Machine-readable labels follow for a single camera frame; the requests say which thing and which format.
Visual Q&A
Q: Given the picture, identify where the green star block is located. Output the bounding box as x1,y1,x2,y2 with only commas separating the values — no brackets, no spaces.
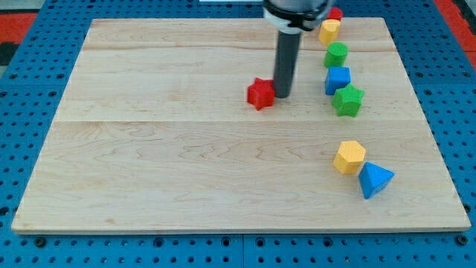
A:
332,83,365,118

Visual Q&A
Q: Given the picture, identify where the green cylinder block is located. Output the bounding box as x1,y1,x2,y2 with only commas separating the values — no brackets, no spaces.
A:
324,42,349,68

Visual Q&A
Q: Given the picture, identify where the blue triangle block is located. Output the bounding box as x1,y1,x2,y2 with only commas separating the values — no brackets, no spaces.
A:
358,162,395,200

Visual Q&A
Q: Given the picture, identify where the blue cube block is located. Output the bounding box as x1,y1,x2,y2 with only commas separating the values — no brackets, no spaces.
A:
324,66,351,95

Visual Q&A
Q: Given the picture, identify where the red round block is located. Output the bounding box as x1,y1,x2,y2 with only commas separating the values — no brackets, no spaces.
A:
327,7,344,21

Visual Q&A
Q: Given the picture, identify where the red star block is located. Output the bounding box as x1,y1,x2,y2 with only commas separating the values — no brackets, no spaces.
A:
247,77,275,111

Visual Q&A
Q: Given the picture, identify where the yellow hexagon block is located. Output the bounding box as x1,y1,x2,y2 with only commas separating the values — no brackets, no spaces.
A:
332,141,367,174

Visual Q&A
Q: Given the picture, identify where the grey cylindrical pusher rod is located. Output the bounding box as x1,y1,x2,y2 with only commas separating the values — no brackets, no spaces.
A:
273,31,301,98

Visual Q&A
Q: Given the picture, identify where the yellow heart block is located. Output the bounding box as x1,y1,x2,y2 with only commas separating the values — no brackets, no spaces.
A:
318,19,341,45

